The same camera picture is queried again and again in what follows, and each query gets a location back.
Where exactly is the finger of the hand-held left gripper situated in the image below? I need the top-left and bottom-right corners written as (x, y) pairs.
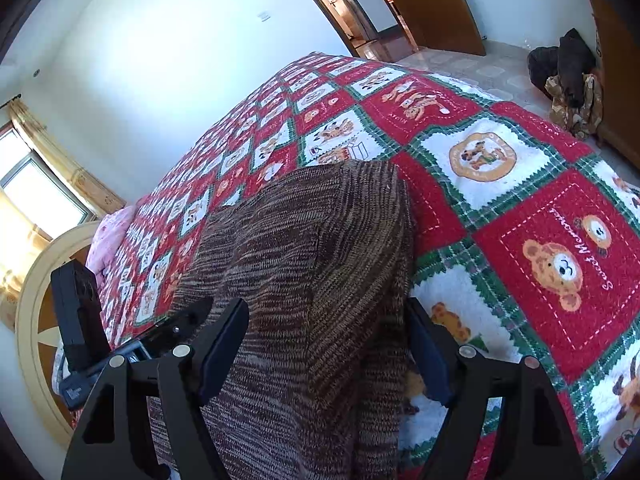
top-left (116, 297), bottom-right (215, 361)

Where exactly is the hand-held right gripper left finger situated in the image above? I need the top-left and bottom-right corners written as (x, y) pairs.
top-left (62, 297), bottom-right (251, 480)

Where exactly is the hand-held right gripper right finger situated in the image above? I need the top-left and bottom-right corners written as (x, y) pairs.
top-left (405, 297), bottom-right (583, 480)

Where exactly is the brown knit sweater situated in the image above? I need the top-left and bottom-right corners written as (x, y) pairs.
top-left (145, 160), bottom-right (416, 480)

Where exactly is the pile of dark clothes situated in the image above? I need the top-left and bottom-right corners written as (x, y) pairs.
top-left (526, 27), bottom-right (597, 107)

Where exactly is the cream wooden headboard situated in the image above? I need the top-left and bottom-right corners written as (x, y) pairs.
top-left (15, 221), bottom-right (103, 448)

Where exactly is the white patterned cloth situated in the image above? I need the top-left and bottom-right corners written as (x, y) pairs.
top-left (51, 342), bottom-right (68, 391)

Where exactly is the pink pillow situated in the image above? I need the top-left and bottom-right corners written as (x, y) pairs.
top-left (85, 205), bottom-right (137, 281)

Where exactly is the window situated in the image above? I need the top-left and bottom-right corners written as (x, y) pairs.
top-left (0, 125), bottom-right (97, 233)

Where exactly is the yellow curtain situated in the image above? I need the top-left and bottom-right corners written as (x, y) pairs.
top-left (4, 99), bottom-right (127, 213)

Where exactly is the red checkered printed blanket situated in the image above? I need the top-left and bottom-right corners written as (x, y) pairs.
top-left (97, 52), bottom-right (640, 480)

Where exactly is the camouflage cloth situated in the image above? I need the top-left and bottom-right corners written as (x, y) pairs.
top-left (544, 74), bottom-right (605, 142)

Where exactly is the brown wooden wardrobe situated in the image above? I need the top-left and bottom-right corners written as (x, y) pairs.
top-left (582, 0), bottom-right (640, 163)

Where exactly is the brown wooden door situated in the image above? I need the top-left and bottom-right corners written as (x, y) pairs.
top-left (357, 0), bottom-right (487, 57)

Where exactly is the wooden door frame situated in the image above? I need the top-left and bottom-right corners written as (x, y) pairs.
top-left (280, 0), bottom-right (418, 58)

